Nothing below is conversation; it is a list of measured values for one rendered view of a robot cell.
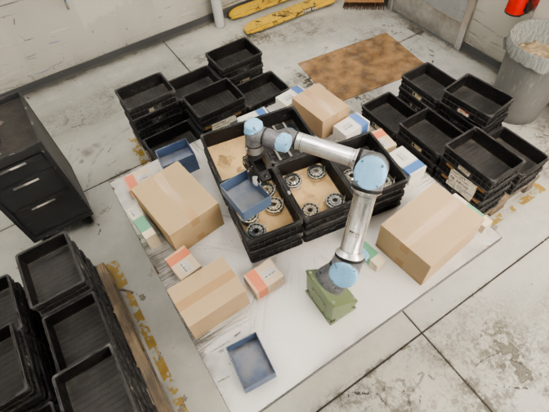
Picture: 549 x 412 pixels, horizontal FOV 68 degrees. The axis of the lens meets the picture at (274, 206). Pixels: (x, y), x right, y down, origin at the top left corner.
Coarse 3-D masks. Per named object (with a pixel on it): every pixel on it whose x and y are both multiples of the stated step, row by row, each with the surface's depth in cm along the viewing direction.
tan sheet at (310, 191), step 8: (304, 168) 231; (304, 176) 228; (304, 184) 224; (312, 184) 224; (320, 184) 224; (328, 184) 223; (296, 192) 221; (304, 192) 221; (312, 192) 221; (320, 192) 220; (328, 192) 220; (336, 192) 220; (304, 200) 218; (312, 200) 217; (320, 200) 217; (320, 208) 214
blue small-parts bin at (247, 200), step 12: (228, 180) 188; (240, 180) 194; (228, 192) 193; (240, 192) 192; (252, 192) 192; (264, 192) 185; (240, 204) 188; (252, 204) 187; (264, 204) 183; (240, 216) 183; (252, 216) 184
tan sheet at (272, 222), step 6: (276, 192) 222; (264, 210) 215; (264, 216) 213; (270, 216) 213; (276, 216) 213; (282, 216) 213; (288, 216) 212; (264, 222) 211; (270, 222) 211; (276, 222) 210; (282, 222) 210; (288, 222) 210; (246, 228) 209; (270, 228) 209; (276, 228) 208
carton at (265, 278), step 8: (264, 264) 203; (272, 264) 203; (248, 272) 201; (256, 272) 200; (264, 272) 200; (272, 272) 200; (280, 272) 200; (248, 280) 198; (256, 280) 198; (264, 280) 198; (272, 280) 197; (280, 280) 200; (256, 288) 196; (264, 288) 195; (272, 288) 200; (256, 296) 198
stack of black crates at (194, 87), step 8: (192, 72) 348; (200, 72) 352; (208, 72) 353; (176, 80) 345; (184, 80) 349; (192, 80) 353; (200, 80) 357; (208, 80) 356; (216, 80) 344; (176, 88) 350; (184, 88) 351; (192, 88) 351; (176, 96) 329; (184, 104) 332; (184, 112) 336
